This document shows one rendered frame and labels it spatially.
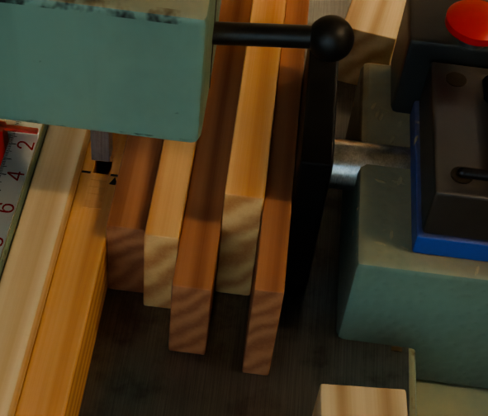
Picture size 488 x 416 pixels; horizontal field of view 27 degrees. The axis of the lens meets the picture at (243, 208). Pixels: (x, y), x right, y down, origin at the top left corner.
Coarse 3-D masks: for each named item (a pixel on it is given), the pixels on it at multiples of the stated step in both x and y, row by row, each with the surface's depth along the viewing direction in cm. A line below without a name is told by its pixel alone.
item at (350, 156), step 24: (312, 72) 49; (336, 72) 49; (312, 96) 48; (336, 96) 48; (312, 120) 47; (312, 144) 46; (336, 144) 51; (360, 144) 51; (384, 144) 51; (312, 168) 45; (336, 168) 50; (408, 168) 50; (312, 192) 47; (312, 216) 48; (312, 240) 49; (288, 264) 51
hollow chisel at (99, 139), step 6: (90, 132) 49; (96, 132) 49; (102, 132) 49; (108, 132) 49; (96, 138) 49; (102, 138) 49; (108, 138) 49; (96, 144) 50; (102, 144) 50; (108, 144) 50; (96, 150) 50; (102, 150) 50; (108, 150) 50; (96, 156) 50; (102, 156) 50; (108, 156) 50
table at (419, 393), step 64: (320, 0) 68; (320, 256) 54; (128, 320) 50; (320, 320) 51; (128, 384) 48; (192, 384) 48; (256, 384) 49; (320, 384) 49; (384, 384) 49; (448, 384) 53
